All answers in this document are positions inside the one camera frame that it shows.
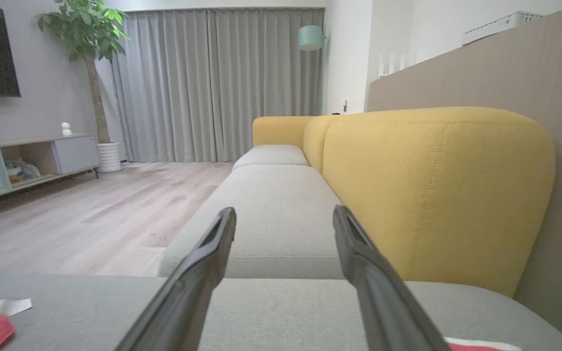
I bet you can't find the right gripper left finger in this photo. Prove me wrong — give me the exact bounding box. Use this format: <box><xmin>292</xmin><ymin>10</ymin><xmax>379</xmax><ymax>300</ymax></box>
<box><xmin>115</xmin><ymin>208</ymin><xmax>237</xmax><ymax>351</ymax></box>

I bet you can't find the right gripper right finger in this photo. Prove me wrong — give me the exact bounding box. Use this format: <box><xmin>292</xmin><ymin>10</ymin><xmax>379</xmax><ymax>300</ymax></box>
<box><xmin>333</xmin><ymin>205</ymin><xmax>453</xmax><ymax>351</ymax></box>

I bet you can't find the red shorts white trim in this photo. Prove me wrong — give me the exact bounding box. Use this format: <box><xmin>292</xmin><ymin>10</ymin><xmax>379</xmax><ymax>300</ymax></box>
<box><xmin>444</xmin><ymin>337</ymin><xmax>523</xmax><ymax>351</ymax></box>

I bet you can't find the wide grey sofa chaise seat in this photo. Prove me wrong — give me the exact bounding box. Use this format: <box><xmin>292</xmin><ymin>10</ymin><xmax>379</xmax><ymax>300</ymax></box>
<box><xmin>0</xmin><ymin>275</ymin><xmax>562</xmax><ymax>351</ymax></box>

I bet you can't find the long grey sofa seat cushion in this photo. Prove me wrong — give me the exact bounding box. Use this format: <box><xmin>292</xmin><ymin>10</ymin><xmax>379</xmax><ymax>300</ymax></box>
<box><xmin>158</xmin><ymin>164</ymin><xmax>360</xmax><ymax>280</ymax></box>

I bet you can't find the large yellow sofa backrest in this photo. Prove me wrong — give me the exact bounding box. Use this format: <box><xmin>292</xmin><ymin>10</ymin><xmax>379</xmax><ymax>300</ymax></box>
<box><xmin>322</xmin><ymin>106</ymin><xmax>556</xmax><ymax>298</ymax></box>

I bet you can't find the white ribbed plant pot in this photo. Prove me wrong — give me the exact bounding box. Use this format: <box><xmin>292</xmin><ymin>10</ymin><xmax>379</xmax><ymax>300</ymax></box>
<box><xmin>97</xmin><ymin>141</ymin><xmax>122</xmax><ymax>173</ymax></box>

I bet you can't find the small grey sofa seat cushion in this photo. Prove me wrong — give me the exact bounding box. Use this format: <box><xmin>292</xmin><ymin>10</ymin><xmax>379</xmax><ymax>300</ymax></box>
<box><xmin>232</xmin><ymin>144</ymin><xmax>309</xmax><ymax>171</ymax></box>

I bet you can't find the narrow yellow sofa backrest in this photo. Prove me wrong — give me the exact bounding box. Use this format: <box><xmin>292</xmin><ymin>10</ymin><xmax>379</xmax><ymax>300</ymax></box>
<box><xmin>303</xmin><ymin>115</ymin><xmax>340</xmax><ymax>174</ymax></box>

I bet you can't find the light grey cabinet door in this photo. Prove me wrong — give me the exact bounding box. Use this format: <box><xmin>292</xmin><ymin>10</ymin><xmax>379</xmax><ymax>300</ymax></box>
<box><xmin>52</xmin><ymin>136</ymin><xmax>100</xmax><ymax>175</ymax></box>

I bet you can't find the yellow sofa armrest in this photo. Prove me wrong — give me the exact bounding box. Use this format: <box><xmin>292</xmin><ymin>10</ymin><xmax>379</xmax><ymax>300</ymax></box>
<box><xmin>252</xmin><ymin>116</ymin><xmax>317</xmax><ymax>149</ymax></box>

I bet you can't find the low wooden tv cabinet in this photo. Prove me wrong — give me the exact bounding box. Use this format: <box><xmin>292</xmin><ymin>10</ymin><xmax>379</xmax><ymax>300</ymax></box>
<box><xmin>0</xmin><ymin>133</ymin><xmax>100</xmax><ymax>205</ymax></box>

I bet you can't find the grey plush toy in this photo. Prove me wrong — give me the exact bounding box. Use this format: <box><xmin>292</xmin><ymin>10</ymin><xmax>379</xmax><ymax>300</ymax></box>
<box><xmin>5</xmin><ymin>158</ymin><xmax>41</xmax><ymax>185</ymax></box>

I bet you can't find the white slatted railing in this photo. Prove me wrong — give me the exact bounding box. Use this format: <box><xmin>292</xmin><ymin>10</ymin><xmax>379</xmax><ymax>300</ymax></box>
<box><xmin>378</xmin><ymin>51</ymin><xmax>417</xmax><ymax>78</ymax></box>

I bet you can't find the teal shade floor lamp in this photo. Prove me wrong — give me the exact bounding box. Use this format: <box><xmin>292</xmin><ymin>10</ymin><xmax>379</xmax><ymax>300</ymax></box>
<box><xmin>298</xmin><ymin>25</ymin><xmax>328</xmax><ymax>116</ymax></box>

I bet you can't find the green potted tree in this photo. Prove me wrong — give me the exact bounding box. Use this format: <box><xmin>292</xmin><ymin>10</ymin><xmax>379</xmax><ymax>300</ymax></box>
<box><xmin>37</xmin><ymin>0</ymin><xmax>130</xmax><ymax>144</ymax></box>

